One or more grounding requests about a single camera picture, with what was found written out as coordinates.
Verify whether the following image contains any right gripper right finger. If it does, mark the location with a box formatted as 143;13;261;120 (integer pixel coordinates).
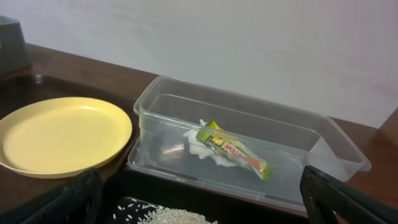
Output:
300;166;397;224

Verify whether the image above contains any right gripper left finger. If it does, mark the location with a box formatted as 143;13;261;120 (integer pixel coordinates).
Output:
1;169;103;224

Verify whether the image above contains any yellow round plate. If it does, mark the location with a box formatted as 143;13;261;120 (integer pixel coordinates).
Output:
1;97;133;179

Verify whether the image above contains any white tissue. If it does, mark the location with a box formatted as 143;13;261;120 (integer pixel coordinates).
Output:
183;119;237;167

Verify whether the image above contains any green snack wrapper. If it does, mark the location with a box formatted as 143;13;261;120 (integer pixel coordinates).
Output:
196;120;271;179

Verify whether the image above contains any black rectangular tray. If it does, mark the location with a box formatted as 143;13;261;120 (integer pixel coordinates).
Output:
96;170;309;224

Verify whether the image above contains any dark brown serving tray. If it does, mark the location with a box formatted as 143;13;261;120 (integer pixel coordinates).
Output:
1;75;139;213

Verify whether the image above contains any pile of rice grains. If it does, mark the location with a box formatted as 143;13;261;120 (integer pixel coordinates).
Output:
107;197;218;224

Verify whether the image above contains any clear plastic container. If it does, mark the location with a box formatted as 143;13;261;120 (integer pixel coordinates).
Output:
128;77;371;212

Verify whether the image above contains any grey plastic dish rack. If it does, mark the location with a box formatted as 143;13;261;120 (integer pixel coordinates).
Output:
0;16;30;75

